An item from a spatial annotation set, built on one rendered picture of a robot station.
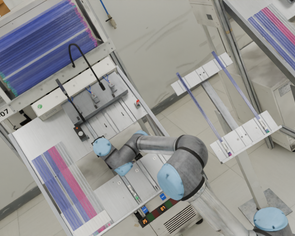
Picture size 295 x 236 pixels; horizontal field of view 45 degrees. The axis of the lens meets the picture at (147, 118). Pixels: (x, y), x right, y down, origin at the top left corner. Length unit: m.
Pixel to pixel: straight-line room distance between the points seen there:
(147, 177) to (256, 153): 1.25
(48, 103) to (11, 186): 2.04
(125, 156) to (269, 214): 0.62
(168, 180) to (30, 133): 1.01
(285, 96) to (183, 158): 1.37
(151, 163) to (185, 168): 0.65
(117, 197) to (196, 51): 2.42
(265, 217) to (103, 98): 0.99
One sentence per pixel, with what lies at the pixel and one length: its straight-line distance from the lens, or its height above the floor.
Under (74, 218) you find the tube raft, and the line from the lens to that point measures 1.86.
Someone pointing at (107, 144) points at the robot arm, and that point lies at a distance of 1.52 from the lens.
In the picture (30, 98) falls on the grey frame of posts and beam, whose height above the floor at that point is 1.34.
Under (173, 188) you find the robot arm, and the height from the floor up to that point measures 1.11.
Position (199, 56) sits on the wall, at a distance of 3.96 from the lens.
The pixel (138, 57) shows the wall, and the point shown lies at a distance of 3.66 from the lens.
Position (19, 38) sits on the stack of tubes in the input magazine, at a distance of 1.87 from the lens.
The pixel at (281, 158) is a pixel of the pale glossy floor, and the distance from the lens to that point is 2.78.
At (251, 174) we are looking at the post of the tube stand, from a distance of 2.22.
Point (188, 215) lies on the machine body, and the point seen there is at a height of 0.16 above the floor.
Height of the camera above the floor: 1.89
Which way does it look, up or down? 29 degrees down
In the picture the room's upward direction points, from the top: 30 degrees counter-clockwise
